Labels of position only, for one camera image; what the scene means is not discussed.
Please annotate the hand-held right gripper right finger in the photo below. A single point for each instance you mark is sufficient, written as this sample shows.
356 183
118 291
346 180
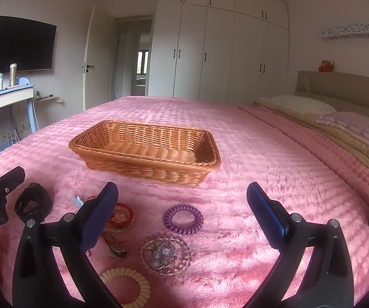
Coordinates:
264 213

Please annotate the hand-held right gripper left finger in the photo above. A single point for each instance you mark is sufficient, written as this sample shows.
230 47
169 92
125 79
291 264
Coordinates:
102 218

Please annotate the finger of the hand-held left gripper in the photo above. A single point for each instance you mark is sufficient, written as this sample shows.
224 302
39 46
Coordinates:
11 176

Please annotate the silver hair clip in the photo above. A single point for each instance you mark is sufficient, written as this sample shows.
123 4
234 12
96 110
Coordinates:
77 200

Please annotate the brown wicker basket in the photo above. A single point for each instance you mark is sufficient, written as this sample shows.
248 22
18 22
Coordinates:
146 154

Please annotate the red bangle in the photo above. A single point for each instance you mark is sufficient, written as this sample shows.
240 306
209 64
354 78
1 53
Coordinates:
131 213

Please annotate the pink plush blanket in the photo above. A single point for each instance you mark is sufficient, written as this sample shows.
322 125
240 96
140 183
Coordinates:
251 154

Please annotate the white curved desk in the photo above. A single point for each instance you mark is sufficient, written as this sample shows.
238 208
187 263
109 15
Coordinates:
4 98

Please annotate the gold thermos bottle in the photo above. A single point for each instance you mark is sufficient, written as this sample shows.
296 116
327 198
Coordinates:
13 75

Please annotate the beige quilt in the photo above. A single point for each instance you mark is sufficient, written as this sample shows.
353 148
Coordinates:
341 138

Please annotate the white patterned pillow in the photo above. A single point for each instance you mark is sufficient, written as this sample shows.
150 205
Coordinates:
300 104

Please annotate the white door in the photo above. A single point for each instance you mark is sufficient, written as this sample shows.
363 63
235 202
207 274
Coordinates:
96 70

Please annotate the beige bed headboard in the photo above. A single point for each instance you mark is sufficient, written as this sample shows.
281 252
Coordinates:
348 83

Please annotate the red plush toy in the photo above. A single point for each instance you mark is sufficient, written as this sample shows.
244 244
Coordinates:
326 65

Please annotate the white wardrobe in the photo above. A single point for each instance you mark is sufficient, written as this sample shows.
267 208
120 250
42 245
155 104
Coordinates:
219 45

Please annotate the small wooden wall shelf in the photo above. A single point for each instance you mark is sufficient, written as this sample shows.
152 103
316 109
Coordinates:
51 100

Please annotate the black wall television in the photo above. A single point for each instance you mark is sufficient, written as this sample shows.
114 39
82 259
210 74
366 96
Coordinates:
19 46

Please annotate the white carved wall shelf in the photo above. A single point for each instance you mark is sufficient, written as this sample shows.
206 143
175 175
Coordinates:
351 31

